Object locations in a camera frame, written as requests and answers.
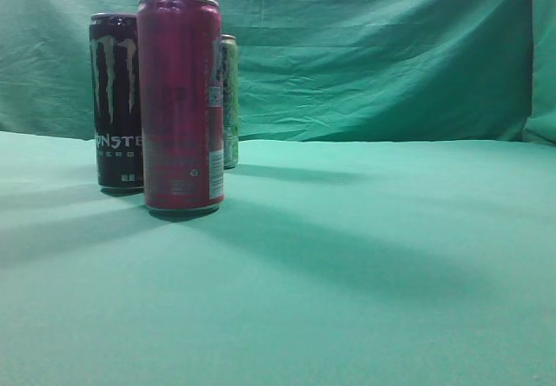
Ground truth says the pink energy drink can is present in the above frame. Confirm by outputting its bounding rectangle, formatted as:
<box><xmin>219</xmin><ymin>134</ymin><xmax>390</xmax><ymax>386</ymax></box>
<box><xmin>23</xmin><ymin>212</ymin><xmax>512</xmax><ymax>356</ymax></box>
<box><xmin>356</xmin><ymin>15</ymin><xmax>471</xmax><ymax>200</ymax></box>
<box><xmin>137</xmin><ymin>0</ymin><xmax>224</xmax><ymax>214</ymax></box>

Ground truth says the green cloth table cover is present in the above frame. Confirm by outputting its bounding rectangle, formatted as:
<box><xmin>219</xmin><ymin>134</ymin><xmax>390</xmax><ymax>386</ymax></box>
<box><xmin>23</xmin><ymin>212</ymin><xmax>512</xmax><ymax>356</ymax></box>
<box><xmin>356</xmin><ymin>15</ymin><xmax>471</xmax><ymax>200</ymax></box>
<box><xmin>1</xmin><ymin>133</ymin><xmax>555</xmax><ymax>385</ymax></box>

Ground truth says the light green drink can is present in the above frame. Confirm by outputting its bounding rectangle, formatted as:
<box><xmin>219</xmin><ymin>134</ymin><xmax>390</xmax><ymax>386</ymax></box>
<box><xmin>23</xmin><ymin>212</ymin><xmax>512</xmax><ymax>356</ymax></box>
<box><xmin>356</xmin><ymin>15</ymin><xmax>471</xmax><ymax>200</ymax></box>
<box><xmin>222</xmin><ymin>35</ymin><xmax>239</xmax><ymax>169</ymax></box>

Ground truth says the green cloth backdrop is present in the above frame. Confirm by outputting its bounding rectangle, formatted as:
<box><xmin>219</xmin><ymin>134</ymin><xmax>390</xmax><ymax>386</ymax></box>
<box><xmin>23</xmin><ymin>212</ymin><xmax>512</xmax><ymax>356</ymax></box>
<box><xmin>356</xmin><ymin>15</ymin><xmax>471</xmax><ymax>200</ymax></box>
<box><xmin>1</xmin><ymin>0</ymin><xmax>536</xmax><ymax>142</ymax></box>

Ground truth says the black Monster energy can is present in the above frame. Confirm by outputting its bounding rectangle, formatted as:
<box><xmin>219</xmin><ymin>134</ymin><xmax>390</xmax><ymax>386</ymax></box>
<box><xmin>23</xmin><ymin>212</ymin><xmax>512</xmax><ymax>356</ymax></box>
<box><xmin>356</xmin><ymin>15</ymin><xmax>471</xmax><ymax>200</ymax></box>
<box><xmin>89</xmin><ymin>13</ymin><xmax>143</xmax><ymax>193</ymax></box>

